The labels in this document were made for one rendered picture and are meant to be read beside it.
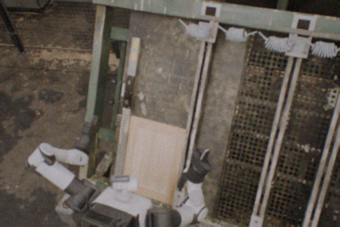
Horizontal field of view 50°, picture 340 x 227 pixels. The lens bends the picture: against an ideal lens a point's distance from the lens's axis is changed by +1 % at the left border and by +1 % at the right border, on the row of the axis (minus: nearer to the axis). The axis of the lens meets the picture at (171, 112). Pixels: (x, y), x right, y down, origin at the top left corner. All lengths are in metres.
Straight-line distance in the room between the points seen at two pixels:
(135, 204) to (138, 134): 0.58
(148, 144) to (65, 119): 2.10
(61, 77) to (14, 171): 1.40
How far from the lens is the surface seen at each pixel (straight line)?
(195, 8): 1.93
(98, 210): 1.73
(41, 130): 4.17
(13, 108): 4.58
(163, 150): 2.16
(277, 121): 1.90
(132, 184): 1.72
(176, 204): 2.18
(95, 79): 2.25
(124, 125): 2.21
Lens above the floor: 2.86
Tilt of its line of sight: 47 degrees down
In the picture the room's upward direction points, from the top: 7 degrees counter-clockwise
